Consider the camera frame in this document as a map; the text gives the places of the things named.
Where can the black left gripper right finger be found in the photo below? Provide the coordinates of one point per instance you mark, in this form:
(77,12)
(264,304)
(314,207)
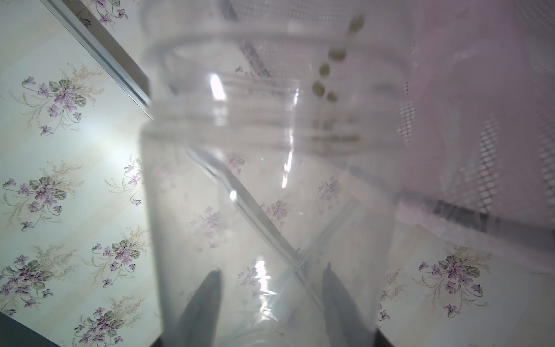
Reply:
(343,323)

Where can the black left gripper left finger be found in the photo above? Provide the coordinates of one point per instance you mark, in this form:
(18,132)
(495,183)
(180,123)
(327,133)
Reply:
(198,324)

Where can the white lid bean jar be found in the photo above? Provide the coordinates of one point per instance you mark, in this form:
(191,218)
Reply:
(252,167)

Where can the mesh bin with pink bag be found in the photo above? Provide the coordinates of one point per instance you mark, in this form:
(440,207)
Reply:
(478,80)

